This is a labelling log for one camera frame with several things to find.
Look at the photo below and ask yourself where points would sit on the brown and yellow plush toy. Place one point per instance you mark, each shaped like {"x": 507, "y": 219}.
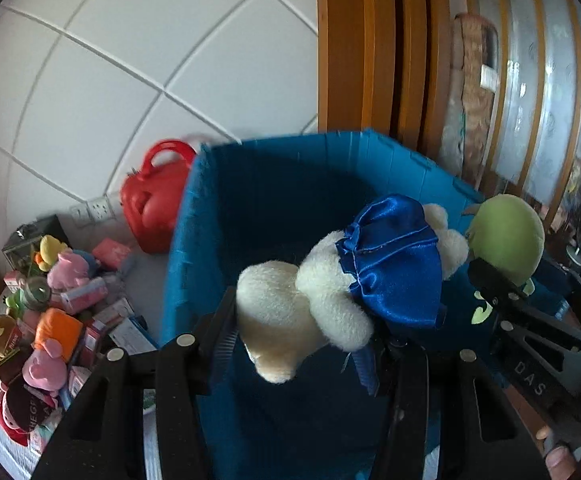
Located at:
{"x": 3, "y": 332}

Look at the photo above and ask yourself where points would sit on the dark printed box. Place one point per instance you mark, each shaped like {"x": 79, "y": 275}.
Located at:
{"x": 23, "y": 240}

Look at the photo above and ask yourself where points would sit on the white teddy bear blue dress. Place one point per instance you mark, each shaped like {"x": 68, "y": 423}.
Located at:
{"x": 290, "y": 305}

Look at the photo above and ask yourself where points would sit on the patterned mattress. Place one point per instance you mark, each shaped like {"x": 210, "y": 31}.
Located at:
{"x": 475, "y": 90}

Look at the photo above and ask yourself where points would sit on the pink pig plush toy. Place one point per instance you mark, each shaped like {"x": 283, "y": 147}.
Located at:
{"x": 70, "y": 267}

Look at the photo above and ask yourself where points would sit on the white wall socket strip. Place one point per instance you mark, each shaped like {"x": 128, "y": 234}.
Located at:
{"x": 93, "y": 209}

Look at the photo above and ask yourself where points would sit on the yellow duck plush toy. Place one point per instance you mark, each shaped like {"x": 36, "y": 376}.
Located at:
{"x": 50, "y": 251}

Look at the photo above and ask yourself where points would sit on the dark brown printed pouch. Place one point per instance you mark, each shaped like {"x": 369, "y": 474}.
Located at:
{"x": 18, "y": 410}

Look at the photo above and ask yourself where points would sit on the pile of small toys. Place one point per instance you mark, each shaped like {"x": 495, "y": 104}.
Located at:
{"x": 110, "y": 320}

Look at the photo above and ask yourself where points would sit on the red plastic handbag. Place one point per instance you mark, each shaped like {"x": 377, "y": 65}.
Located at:
{"x": 150, "y": 210}

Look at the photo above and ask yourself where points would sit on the blue fabric storage box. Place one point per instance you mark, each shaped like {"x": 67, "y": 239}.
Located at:
{"x": 270, "y": 200}

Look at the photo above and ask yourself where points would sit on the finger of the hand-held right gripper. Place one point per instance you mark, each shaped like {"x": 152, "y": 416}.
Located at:
{"x": 500, "y": 285}

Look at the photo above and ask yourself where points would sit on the wooden door frame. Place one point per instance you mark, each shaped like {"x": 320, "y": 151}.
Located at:
{"x": 340, "y": 60}

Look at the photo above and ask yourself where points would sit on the person's right hand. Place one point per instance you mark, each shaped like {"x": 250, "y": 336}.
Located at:
{"x": 560, "y": 460}

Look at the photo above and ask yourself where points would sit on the orange plush toy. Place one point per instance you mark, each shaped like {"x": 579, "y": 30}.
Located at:
{"x": 58, "y": 330}

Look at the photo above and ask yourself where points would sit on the frosted glass sliding door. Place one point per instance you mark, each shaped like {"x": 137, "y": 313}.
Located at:
{"x": 540, "y": 85}

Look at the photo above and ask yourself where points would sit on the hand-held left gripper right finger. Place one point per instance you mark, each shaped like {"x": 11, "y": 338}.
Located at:
{"x": 366, "y": 372}

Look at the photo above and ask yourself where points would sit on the green frog plush toy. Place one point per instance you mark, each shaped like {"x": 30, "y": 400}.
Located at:
{"x": 13, "y": 304}

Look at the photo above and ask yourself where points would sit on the small pink plush toy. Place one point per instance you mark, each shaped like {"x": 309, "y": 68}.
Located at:
{"x": 45, "y": 370}

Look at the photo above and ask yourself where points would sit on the green headed plush toy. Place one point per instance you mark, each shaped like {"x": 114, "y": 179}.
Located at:
{"x": 510, "y": 235}

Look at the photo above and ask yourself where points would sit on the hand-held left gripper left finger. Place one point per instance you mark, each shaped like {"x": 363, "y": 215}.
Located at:
{"x": 223, "y": 355}

